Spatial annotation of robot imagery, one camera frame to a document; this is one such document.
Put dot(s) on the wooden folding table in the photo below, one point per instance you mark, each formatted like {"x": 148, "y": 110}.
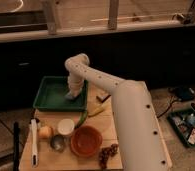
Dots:
{"x": 50, "y": 160}

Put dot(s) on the orange bowl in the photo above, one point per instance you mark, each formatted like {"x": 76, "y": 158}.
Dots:
{"x": 85, "y": 141}

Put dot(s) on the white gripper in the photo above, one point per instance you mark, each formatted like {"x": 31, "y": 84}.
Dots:
{"x": 75, "y": 89}

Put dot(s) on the yellow onion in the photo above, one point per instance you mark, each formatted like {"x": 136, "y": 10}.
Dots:
{"x": 45, "y": 132}

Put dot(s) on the white cup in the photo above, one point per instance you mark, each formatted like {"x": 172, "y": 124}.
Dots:
{"x": 65, "y": 127}

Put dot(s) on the green plastic tray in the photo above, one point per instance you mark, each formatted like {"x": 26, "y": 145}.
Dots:
{"x": 51, "y": 96}

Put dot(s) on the bunch of dark grapes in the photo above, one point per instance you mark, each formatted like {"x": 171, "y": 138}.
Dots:
{"x": 106, "y": 153}

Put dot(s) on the blue sponge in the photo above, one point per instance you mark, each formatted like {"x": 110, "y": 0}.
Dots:
{"x": 69, "y": 97}

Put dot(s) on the green chili pepper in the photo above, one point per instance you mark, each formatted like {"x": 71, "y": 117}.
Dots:
{"x": 82, "y": 119}

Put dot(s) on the green bin with clutter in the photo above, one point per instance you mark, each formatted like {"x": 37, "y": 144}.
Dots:
{"x": 183, "y": 123}

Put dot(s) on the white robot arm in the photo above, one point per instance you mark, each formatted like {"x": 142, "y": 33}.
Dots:
{"x": 141, "y": 143}

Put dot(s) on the black pole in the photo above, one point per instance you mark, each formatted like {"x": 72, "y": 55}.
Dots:
{"x": 16, "y": 147}

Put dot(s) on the brown black eraser block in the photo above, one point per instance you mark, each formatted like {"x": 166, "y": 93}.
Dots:
{"x": 102, "y": 98}

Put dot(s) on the metal cup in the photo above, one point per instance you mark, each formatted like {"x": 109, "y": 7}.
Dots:
{"x": 57, "y": 143}

